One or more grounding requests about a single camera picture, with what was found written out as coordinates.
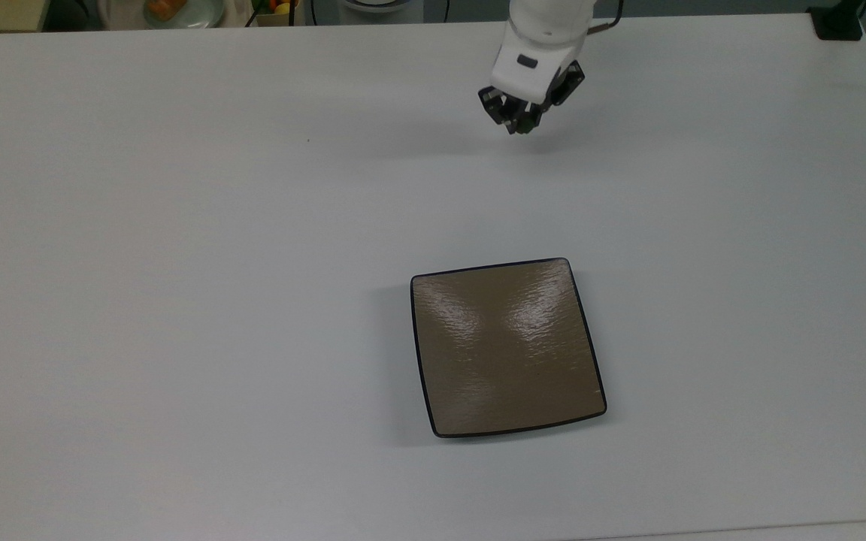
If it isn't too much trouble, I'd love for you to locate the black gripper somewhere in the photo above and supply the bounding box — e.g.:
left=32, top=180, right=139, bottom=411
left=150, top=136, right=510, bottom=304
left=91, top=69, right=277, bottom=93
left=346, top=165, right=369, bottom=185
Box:
left=477, top=61, right=586, bottom=130

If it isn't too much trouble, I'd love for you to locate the square brown ceramic plate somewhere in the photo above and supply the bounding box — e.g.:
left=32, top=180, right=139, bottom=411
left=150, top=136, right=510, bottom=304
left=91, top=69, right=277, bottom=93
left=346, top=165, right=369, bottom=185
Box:
left=410, top=257, right=608, bottom=439

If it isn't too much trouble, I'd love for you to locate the box of toy fruit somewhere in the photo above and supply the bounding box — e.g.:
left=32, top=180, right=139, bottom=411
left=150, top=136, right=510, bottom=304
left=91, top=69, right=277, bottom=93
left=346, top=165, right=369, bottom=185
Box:
left=250, top=0, right=304, bottom=28

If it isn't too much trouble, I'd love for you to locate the black stand base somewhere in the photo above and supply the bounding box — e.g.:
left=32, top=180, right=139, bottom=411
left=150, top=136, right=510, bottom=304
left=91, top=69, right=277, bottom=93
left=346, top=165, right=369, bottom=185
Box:
left=807, top=3, right=866, bottom=43

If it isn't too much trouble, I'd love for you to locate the glass bowl with orange fruit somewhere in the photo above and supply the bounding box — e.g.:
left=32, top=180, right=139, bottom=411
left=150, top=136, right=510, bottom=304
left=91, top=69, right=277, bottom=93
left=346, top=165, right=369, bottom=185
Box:
left=141, top=0, right=226, bottom=30

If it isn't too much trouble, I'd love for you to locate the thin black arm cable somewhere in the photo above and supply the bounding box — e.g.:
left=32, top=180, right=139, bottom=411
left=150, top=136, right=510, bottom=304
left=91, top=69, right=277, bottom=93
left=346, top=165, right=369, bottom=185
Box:
left=587, top=0, right=624, bottom=36

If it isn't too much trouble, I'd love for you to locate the white round pedestal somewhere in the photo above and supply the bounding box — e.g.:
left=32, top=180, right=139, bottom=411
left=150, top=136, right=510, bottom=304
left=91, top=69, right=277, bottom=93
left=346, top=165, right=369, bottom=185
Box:
left=338, top=0, right=425, bottom=17

